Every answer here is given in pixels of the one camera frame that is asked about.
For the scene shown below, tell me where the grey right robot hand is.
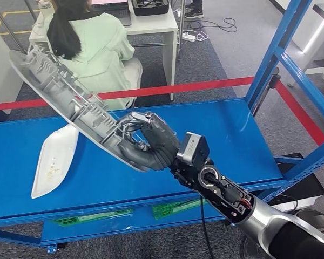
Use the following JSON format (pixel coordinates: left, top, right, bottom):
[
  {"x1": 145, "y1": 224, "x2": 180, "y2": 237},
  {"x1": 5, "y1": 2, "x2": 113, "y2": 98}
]
[{"x1": 116, "y1": 111, "x2": 178, "y2": 172}]

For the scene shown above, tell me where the silver wheel cover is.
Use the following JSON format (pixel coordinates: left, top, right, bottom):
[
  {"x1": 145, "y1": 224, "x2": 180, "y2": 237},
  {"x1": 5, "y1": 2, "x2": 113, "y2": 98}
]
[{"x1": 9, "y1": 46, "x2": 151, "y2": 173}]

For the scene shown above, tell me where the blue metal shelf rack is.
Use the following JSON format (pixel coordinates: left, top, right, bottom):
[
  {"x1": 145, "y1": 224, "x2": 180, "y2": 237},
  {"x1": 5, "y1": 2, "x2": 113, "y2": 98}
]
[{"x1": 0, "y1": 0, "x2": 324, "y2": 254}]

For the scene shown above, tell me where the white plastic shell part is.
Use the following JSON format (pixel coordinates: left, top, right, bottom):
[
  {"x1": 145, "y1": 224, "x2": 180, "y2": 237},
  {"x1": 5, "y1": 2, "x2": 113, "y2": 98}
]
[{"x1": 31, "y1": 124, "x2": 79, "y2": 200}]

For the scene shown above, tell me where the green plastic crate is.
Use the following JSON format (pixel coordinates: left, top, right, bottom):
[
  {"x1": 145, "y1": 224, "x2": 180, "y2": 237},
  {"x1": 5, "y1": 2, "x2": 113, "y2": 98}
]
[
  {"x1": 51, "y1": 208, "x2": 134, "y2": 228},
  {"x1": 151, "y1": 198, "x2": 207, "y2": 221}
]

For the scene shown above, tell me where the white desk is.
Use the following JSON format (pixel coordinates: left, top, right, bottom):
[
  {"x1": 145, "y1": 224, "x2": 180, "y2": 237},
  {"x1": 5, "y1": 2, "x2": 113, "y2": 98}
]
[{"x1": 28, "y1": 0, "x2": 179, "y2": 101}]

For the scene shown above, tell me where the person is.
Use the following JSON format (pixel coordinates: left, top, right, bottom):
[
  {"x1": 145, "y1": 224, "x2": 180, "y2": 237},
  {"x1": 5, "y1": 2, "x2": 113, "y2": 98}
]
[
  {"x1": 44, "y1": 0, "x2": 143, "y2": 111},
  {"x1": 184, "y1": 0, "x2": 204, "y2": 19}
]

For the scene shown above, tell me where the black equipment case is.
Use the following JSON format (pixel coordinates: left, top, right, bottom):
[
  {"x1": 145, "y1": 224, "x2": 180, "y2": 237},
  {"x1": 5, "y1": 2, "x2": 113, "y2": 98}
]
[{"x1": 131, "y1": 0, "x2": 170, "y2": 17}]

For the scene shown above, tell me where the grey laptop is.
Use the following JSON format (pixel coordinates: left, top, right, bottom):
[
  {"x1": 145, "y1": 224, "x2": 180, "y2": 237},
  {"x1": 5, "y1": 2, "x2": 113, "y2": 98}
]
[{"x1": 90, "y1": 0, "x2": 132, "y2": 27}]

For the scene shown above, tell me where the black flat board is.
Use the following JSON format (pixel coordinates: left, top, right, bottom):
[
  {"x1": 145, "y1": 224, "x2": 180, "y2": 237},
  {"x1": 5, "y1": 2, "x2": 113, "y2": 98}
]
[{"x1": 259, "y1": 153, "x2": 324, "y2": 212}]

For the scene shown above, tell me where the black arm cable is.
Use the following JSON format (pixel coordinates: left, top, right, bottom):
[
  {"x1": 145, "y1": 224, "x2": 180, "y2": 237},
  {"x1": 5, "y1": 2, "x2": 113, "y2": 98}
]
[{"x1": 200, "y1": 196, "x2": 215, "y2": 259}]

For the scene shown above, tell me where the black floor cable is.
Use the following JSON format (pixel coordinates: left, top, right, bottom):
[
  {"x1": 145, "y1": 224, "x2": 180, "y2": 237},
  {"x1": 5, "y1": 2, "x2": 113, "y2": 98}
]
[{"x1": 187, "y1": 17, "x2": 237, "y2": 33}]

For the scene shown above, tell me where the black barrier post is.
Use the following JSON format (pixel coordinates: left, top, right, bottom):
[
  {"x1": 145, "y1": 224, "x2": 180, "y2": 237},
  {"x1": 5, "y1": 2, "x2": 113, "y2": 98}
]
[{"x1": 252, "y1": 67, "x2": 280, "y2": 117}]

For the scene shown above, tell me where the steel frame leg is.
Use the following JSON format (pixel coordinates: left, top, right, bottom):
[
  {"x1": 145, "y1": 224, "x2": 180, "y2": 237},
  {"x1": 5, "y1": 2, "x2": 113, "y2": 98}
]
[{"x1": 0, "y1": 0, "x2": 28, "y2": 54}]

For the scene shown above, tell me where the white bench frame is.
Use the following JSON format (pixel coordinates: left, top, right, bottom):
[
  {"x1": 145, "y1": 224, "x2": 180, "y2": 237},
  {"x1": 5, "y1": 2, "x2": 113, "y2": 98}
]
[{"x1": 298, "y1": 0, "x2": 324, "y2": 94}]

